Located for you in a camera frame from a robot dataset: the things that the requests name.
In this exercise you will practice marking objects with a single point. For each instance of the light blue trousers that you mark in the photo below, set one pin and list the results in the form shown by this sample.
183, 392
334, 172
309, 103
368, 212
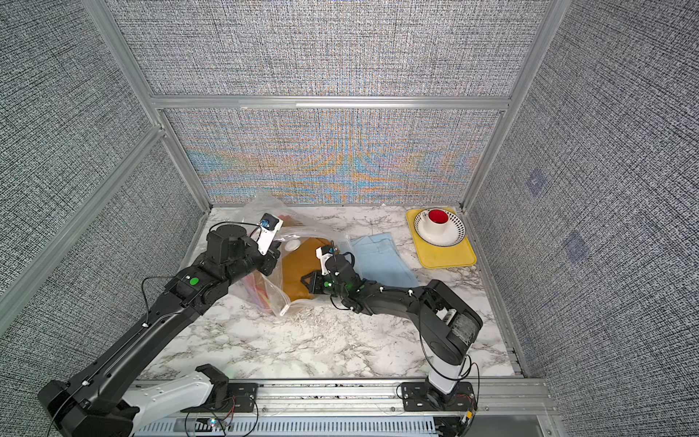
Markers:
378, 259

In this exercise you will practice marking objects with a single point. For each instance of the white patterned saucer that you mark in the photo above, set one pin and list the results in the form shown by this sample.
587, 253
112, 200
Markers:
454, 235

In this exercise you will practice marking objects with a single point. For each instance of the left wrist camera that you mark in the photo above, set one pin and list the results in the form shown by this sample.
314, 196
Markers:
269, 226

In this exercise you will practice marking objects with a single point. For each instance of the aluminium front rail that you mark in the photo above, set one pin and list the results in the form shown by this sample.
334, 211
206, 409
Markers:
335, 397

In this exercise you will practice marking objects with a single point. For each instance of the red garment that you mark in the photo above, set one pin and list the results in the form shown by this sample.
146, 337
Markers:
255, 286

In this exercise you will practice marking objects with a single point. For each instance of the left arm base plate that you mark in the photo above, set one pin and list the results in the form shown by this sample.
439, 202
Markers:
237, 397

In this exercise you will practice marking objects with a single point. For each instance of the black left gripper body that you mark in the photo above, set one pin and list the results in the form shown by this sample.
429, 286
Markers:
252, 261

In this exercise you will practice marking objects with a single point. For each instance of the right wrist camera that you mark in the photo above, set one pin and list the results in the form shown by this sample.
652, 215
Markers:
325, 255

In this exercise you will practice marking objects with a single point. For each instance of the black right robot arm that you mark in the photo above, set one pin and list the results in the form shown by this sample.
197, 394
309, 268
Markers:
447, 326

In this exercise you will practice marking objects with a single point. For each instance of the yellow plastic tray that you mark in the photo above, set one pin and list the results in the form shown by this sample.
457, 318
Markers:
432, 257

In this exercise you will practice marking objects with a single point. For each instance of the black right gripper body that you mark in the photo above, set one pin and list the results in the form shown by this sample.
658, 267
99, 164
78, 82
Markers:
326, 285

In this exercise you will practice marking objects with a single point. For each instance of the white vacuum bag valve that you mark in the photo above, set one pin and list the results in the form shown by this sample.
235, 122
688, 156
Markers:
292, 245

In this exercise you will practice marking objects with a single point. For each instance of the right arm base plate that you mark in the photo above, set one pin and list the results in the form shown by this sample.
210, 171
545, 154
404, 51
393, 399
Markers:
422, 397

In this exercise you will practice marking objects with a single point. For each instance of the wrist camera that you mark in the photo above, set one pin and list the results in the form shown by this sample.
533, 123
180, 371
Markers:
269, 226
325, 255

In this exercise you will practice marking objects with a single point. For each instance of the white cup red inside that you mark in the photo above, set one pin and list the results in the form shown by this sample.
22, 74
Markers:
433, 224

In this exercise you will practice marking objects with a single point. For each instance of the brown garment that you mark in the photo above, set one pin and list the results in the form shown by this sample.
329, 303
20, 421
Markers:
298, 264

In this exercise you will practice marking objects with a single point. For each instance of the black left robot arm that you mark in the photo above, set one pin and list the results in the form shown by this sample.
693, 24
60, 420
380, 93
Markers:
99, 401

